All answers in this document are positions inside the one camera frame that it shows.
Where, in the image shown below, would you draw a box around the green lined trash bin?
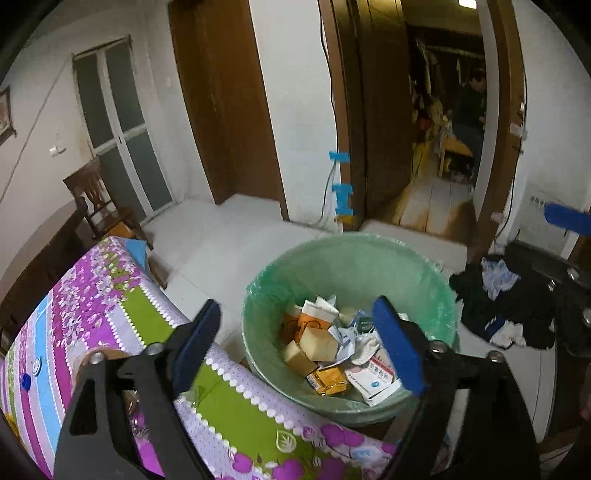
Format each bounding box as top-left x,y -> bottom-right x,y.
241,232 -> 461,426

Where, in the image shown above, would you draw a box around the gold foil box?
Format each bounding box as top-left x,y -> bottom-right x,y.
305,366 -> 349,396

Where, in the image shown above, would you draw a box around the wall cable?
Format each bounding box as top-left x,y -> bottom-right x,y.
0,68 -> 70,204

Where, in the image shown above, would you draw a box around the blue bottle cap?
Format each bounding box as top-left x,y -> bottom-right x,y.
20,373 -> 32,392

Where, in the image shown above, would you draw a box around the glass double door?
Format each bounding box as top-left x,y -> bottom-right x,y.
72,37 -> 173,223

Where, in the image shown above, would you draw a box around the open brown doorway frame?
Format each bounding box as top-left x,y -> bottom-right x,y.
318,1 -> 525,260

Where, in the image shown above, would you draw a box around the framed wall picture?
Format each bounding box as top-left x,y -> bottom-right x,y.
0,86 -> 16,144

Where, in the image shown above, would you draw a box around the white silver foil bag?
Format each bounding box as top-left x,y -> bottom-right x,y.
345,347 -> 403,407

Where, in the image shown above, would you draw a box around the dark wooden dining table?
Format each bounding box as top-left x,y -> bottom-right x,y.
1,199 -> 87,354

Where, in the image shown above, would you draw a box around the brown wooden door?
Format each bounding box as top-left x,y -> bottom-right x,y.
167,1 -> 290,220

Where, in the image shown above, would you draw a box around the pile of dark clothes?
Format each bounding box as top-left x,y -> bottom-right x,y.
449,255 -> 557,350

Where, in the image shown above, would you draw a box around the white round lid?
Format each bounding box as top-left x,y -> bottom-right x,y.
31,357 -> 43,377

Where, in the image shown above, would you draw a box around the blue tape pieces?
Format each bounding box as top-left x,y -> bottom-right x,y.
329,151 -> 353,216

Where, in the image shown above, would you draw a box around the brown bun in plastic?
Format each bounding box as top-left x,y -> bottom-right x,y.
72,347 -> 137,417

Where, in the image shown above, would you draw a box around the wooden chair right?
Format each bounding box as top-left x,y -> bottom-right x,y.
63,156 -> 153,250

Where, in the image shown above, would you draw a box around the floral purple striped tablecloth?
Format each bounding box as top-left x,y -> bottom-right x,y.
1,238 -> 396,479

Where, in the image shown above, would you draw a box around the yellow sponge block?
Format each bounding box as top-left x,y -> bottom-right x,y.
298,327 -> 339,362

